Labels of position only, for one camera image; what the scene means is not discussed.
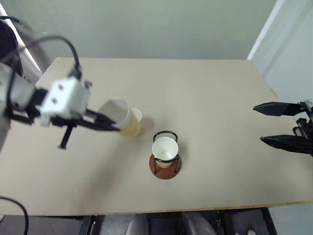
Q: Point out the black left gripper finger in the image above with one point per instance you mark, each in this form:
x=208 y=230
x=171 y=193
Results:
x=97 y=127
x=102 y=118

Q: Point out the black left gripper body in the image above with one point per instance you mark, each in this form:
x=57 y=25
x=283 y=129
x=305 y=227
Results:
x=64 y=137

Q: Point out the grey metal post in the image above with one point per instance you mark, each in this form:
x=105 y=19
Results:
x=29 y=55

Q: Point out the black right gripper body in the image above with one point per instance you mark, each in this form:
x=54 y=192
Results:
x=305 y=122

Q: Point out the black rounded object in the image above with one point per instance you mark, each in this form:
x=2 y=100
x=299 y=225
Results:
x=7 y=41

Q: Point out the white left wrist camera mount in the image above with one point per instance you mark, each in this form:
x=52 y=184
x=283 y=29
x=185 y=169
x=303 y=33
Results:
x=64 y=98

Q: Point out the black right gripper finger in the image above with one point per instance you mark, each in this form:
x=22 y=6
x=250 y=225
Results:
x=276 y=108
x=281 y=142

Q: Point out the black table frame leg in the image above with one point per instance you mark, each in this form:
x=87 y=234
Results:
x=86 y=225
x=269 y=221

